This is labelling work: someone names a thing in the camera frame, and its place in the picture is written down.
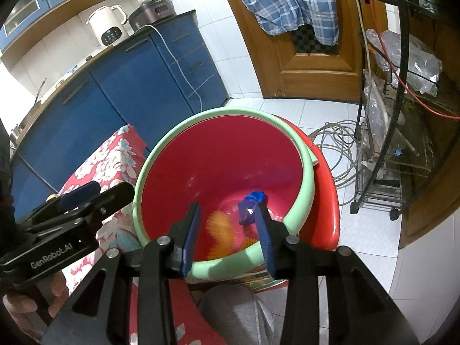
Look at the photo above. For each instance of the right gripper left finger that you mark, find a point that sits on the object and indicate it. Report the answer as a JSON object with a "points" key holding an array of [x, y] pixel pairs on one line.
{"points": [[98, 310]]}

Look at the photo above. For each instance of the red plastic stool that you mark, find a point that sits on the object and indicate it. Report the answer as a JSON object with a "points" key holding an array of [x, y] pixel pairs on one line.
{"points": [[320, 193]]}

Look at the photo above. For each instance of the grey trouser knee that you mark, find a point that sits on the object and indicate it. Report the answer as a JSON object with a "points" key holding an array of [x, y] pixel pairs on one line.
{"points": [[237, 315]]}

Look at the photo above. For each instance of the dark rice cooker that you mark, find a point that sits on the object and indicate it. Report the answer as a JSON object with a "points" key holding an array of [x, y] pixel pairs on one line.
{"points": [[150, 12]]}

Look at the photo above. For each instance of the black wire rack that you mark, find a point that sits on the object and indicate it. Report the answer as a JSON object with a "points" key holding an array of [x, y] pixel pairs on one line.
{"points": [[405, 140]]}

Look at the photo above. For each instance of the wooden door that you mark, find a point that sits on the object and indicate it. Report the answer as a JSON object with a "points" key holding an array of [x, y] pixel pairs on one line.
{"points": [[296, 65]]}

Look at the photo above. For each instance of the blue plaid shirt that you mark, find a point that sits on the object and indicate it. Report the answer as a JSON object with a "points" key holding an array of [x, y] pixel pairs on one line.
{"points": [[276, 17]]}

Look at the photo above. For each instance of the steel frying pan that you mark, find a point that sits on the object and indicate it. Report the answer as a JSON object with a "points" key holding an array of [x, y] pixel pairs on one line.
{"points": [[38, 94]]}

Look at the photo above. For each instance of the clear plastic bags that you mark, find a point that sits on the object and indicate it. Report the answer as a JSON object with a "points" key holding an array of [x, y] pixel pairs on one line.
{"points": [[424, 68]]}

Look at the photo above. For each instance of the blue kitchen cabinets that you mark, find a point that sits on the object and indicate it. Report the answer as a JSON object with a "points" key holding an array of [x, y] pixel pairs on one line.
{"points": [[153, 80]]}

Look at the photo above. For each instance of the blue foam net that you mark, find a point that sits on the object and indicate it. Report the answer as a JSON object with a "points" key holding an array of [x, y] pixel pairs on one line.
{"points": [[248, 204]]}

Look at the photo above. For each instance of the person left hand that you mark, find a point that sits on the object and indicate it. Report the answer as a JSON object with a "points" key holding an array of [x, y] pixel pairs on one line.
{"points": [[22, 308]]}

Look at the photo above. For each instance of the yellow foam fruit net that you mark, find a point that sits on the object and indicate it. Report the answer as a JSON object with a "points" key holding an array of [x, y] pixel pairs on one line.
{"points": [[227, 239]]}

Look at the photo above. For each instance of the red green trash basin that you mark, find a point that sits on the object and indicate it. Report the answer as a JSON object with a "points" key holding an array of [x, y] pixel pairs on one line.
{"points": [[218, 157]]}

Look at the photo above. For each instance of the red floral tablecloth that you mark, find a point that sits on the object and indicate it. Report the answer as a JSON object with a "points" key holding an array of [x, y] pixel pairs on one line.
{"points": [[120, 158]]}

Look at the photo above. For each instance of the white electric kettle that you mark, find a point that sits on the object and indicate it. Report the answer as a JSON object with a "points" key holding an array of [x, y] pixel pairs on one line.
{"points": [[107, 24]]}

